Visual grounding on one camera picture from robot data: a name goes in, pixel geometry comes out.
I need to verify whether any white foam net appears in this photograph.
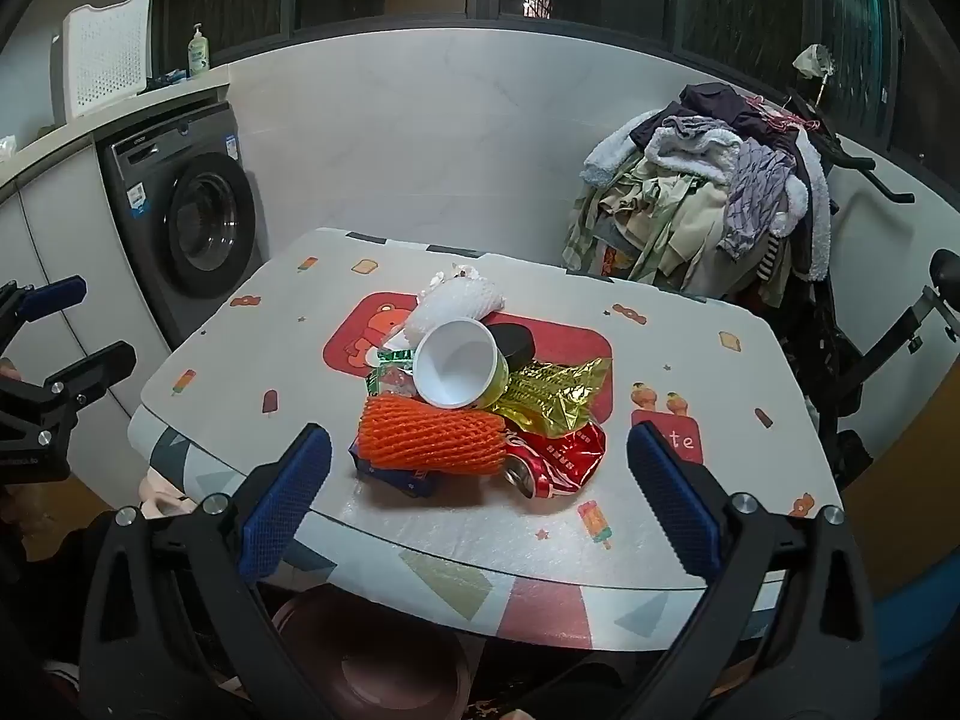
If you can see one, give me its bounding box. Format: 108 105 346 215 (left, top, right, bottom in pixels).
403 276 505 342

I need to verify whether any orange foam net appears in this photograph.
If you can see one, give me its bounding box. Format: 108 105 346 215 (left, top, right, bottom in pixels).
352 394 511 475

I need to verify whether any grey washing machine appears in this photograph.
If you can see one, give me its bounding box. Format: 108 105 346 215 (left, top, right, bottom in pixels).
96 99 260 350

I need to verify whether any white red wrapper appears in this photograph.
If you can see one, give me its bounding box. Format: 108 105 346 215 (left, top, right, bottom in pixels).
420 261 481 293

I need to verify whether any gold foil wrapper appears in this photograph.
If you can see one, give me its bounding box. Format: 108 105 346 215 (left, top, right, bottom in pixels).
491 356 612 440

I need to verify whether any white perforated basket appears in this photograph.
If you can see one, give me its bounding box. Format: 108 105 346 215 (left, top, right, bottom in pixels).
51 0 152 121

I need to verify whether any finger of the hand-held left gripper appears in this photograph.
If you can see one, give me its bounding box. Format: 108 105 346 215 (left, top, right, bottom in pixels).
30 341 137 410
0 276 87 346

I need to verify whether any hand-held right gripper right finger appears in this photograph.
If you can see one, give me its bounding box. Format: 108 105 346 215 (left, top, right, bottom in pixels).
622 422 878 720

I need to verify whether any black exercise bike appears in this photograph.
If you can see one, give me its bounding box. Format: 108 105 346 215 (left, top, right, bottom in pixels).
750 90 960 488

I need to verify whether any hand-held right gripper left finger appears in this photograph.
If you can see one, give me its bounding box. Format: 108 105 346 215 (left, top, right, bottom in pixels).
79 424 338 720

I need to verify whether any green snack wrapper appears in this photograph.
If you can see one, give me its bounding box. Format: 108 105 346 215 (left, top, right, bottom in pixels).
365 349 417 398

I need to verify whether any white counter cabinet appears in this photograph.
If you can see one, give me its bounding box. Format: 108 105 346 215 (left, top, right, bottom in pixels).
0 64 233 481

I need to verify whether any crushed red can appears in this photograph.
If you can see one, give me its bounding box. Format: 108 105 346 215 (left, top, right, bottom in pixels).
501 422 607 501

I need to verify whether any blue cardboard box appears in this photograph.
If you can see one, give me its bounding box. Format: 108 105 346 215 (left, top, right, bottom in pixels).
349 442 443 500

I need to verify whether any pile of clothes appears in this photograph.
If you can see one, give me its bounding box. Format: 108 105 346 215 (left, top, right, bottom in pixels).
562 82 837 301

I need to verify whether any beige fluffy slipper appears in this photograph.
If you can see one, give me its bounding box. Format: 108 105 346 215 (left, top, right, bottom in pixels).
142 469 188 518

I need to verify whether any printed table mat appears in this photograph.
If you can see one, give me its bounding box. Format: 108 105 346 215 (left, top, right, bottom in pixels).
127 227 842 652

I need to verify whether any wooden door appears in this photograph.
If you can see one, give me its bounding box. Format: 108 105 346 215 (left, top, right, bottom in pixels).
862 427 960 601

